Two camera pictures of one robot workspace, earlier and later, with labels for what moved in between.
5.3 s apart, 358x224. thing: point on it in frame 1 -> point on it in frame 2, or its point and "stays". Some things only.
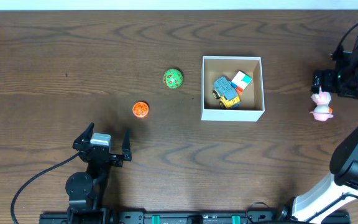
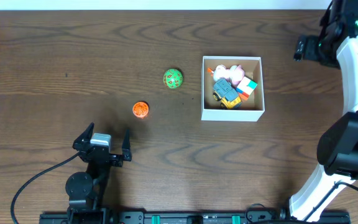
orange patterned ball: (140, 109) stays
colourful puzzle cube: (241, 81) -> (245, 88)
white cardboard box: (252, 106) stays
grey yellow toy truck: (226, 92) stays
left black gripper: (101, 152) stays
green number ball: (173, 78) stays
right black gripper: (328, 75) -> (312, 43)
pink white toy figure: (321, 111) -> (235, 73)
